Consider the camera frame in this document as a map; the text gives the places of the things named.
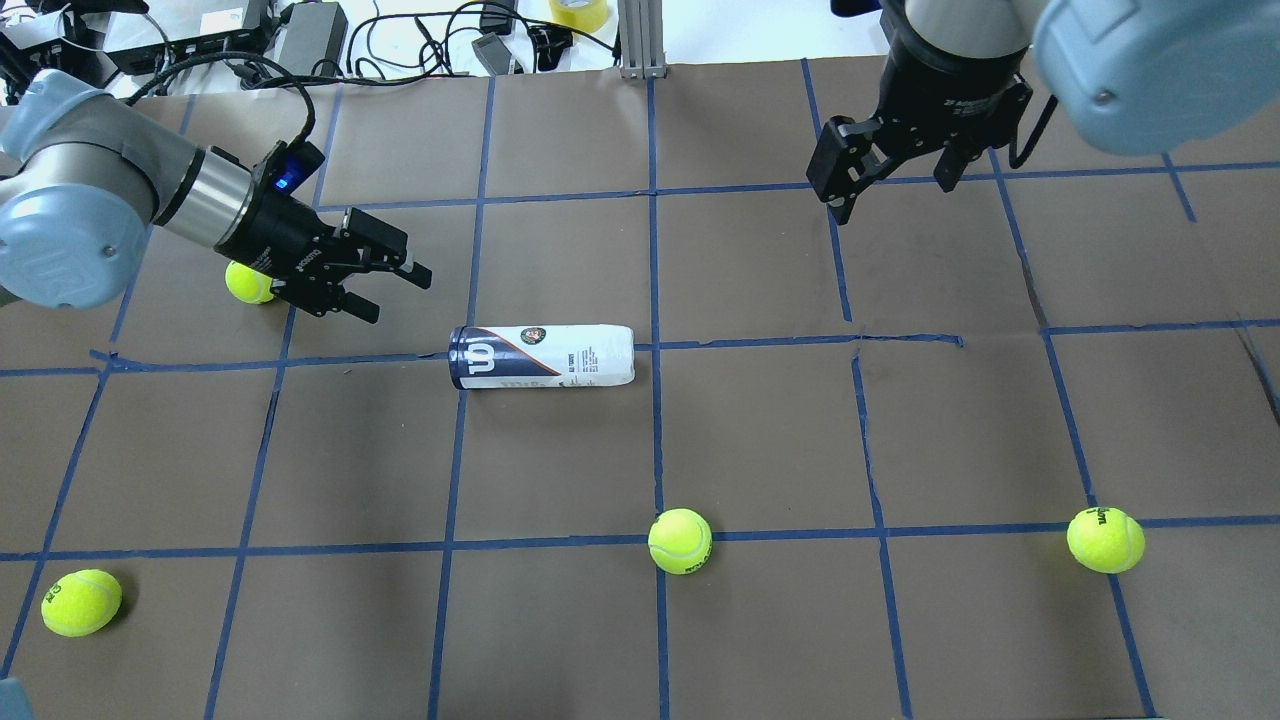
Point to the yellow tape roll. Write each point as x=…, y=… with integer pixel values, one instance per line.
x=586, y=16

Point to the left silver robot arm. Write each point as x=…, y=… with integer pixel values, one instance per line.
x=95, y=176

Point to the aluminium frame post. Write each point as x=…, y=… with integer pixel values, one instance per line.
x=640, y=32

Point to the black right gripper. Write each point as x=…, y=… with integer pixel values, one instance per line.
x=945, y=85

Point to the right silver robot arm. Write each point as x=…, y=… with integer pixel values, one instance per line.
x=1139, y=78

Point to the tennis ball Wilson 3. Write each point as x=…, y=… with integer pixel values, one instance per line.
x=248, y=286

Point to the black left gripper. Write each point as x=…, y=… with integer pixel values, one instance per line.
x=268, y=240

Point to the white blue tennis ball can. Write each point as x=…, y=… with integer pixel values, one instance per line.
x=541, y=356

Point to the tennis ball centre row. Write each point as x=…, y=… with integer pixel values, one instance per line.
x=679, y=541

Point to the black power adapter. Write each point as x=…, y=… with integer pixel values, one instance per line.
x=310, y=38

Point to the tennis ball Roland Garros front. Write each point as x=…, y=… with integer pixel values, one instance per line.
x=81, y=603

